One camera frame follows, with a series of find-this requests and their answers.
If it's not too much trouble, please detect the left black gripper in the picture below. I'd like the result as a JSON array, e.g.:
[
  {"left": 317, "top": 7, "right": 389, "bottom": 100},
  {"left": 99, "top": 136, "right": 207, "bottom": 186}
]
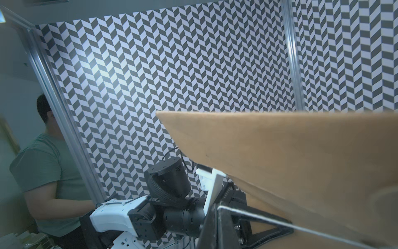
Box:
[{"left": 214, "top": 182, "right": 249, "bottom": 247}]

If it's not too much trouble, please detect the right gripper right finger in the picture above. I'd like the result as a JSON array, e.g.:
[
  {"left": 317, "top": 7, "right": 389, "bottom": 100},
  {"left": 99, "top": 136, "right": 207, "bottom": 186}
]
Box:
[{"left": 217, "top": 204, "right": 294, "bottom": 249}]

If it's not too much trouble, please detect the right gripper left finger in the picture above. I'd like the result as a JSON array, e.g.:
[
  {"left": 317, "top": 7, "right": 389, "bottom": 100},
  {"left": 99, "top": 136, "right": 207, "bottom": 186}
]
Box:
[{"left": 197, "top": 202, "right": 236, "bottom": 249}]

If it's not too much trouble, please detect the brown kraft file bag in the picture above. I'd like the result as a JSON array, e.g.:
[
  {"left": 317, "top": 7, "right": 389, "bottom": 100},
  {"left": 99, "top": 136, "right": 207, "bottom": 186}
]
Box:
[{"left": 156, "top": 111, "right": 398, "bottom": 249}]

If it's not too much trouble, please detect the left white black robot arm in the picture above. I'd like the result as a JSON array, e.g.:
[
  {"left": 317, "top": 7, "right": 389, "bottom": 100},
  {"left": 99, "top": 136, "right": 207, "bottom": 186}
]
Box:
[{"left": 80, "top": 157, "right": 247, "bottom": 249}]

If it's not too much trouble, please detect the person in green shirt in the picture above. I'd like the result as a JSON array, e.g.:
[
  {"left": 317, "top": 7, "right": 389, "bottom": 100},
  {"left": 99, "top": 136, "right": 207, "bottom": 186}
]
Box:
[{"left": 9, "top": 94, "right": 95, "bottom": 249}]

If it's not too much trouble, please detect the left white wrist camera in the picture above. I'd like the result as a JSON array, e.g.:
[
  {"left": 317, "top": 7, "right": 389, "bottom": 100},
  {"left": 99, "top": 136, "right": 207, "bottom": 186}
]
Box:
[{"left": 196, "top": 168, "right": 227, "bottom": 216}]

